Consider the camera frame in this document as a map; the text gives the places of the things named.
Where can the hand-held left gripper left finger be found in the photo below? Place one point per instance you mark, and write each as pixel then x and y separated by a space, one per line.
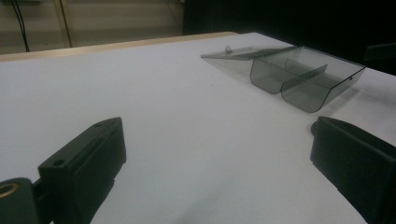
pixel 84 165

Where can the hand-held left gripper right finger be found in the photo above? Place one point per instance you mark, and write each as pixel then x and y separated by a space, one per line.
pixel 358 161

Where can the smoky transparent plastic box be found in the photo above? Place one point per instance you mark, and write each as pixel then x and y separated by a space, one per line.
pixel 306 77

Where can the smoky transparent box lid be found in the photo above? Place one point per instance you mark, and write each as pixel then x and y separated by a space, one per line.
pixel 246 53

